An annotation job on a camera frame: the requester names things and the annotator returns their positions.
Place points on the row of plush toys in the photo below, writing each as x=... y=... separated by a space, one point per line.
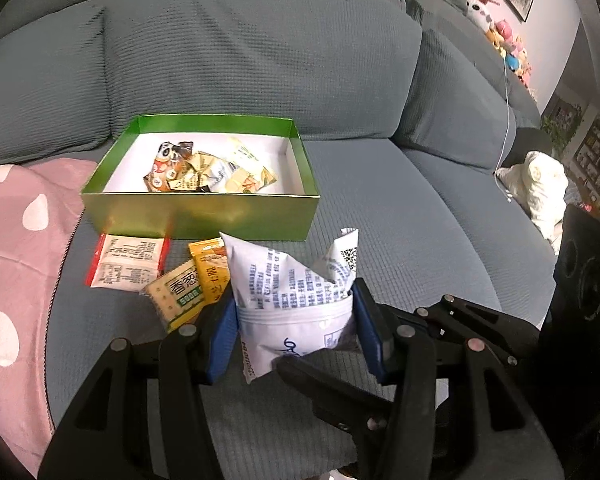
x=500 y=34

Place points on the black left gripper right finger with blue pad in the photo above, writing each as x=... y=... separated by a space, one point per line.
x=430 y=384

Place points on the orange panda snack packet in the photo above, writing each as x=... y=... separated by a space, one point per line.
x=169 y=165

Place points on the white blue text packet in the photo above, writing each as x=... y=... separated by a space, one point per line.
x=285 y=308

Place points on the black left gripper left finger with blue pad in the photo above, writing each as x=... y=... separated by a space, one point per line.
x=104 y=433

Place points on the green cardboard box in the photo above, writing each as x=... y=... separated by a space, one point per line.
x=118 y=202

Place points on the orange rice cracker packet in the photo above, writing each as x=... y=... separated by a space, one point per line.
x=203 y=174

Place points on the red white snack packet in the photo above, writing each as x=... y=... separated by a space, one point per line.
x=126 y=263

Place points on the grey fabric sofa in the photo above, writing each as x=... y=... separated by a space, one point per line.
x=401 y=130

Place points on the scallion cracker packet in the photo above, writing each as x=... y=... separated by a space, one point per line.
x=177 y=296

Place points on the yellow brown snack bar packet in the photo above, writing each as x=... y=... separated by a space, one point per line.
x=212 y=268

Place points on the cream green oat packet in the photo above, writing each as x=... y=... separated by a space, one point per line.
x=246 y=173

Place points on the pink polka dot blanket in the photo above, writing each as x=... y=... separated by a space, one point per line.
x=40 y=208

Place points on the black camera module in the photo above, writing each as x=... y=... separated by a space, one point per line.
x=565 y=381

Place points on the cream plush pillow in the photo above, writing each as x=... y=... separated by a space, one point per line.
x=539 y=185

